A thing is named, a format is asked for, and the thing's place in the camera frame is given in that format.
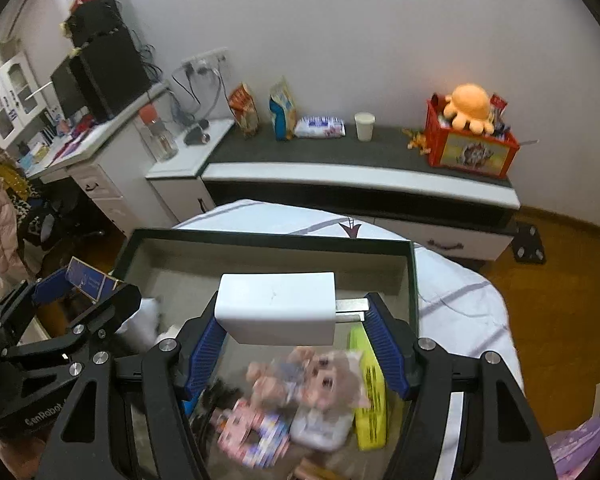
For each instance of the orange snack bag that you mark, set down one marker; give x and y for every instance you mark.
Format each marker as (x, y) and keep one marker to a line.
(244, 110)

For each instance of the small blue card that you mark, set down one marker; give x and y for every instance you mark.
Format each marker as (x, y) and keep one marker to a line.
(90, 280)

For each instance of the white paper cup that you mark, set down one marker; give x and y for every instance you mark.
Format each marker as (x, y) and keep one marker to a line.
(364, 127)

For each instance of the white side table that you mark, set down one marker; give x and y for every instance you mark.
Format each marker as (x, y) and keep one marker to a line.
(180, 165)

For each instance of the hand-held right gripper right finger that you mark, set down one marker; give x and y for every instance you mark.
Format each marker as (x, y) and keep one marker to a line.
(385, 345)

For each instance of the orange octopus plush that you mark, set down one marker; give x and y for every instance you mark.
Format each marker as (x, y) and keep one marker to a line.
(469, 105)

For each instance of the black box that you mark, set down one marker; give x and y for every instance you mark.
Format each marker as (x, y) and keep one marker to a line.
(95, 17)

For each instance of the clear bottle with red cap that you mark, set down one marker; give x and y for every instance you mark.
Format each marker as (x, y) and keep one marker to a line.
(160, 137)

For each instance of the white striped bedsheet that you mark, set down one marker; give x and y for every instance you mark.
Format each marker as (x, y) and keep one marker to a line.
(460, 300)

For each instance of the white wall socket strip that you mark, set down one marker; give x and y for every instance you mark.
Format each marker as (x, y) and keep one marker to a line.
(207, 59)

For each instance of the white power adapter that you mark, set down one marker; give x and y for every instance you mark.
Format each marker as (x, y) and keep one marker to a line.
(275, 305)

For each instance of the wet wipes pack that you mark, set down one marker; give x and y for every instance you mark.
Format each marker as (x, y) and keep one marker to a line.
(320, 127)

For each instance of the yellow highlighter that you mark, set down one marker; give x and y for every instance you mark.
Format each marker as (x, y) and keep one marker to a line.
(370, 410)

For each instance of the brown item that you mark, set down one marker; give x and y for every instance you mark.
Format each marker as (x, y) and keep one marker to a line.
(312, 471)

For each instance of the black computer monitor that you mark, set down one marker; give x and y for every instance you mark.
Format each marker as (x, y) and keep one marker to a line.
(67, 90)

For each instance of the purple printed blanket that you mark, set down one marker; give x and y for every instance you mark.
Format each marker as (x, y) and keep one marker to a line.
(580, 450)

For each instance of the small black gadget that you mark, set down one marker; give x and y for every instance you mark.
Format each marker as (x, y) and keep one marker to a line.
(197, 134)

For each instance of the pink plush toy in bag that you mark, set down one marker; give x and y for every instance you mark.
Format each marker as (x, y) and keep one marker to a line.
(315, 375)

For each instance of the white glass-door cabinet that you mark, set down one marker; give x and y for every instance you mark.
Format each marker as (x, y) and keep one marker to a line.
(10, 100)

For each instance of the low cabinet with dark top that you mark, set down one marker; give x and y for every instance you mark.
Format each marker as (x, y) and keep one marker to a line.
(330, 152)

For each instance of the black chair with clothes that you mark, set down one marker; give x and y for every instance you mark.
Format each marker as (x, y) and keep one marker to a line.
(55, 225)

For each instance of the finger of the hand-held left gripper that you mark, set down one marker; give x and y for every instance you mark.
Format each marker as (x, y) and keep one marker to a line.
(112, 312)
(50, 285)

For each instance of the white desk with drawers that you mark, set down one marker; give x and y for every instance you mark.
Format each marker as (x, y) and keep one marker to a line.
(105, 180)

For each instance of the small pink printed box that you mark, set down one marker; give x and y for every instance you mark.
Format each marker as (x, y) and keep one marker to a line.
(252, 435)

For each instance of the red printed crate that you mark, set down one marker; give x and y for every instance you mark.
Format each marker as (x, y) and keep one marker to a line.
(472, 152)

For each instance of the blue snack bag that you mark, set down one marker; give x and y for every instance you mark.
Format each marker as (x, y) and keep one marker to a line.
(283, 110)

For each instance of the white packet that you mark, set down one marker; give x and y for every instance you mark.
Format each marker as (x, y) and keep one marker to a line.
(322, 427)

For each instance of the small yellow toy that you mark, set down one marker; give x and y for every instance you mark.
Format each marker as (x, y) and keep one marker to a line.
(416, 141)

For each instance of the grey box with dark rim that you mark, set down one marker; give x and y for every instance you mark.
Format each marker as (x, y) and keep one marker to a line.
(280, 260)

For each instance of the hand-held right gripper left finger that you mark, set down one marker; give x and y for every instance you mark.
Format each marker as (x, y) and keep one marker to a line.
(205, 355)

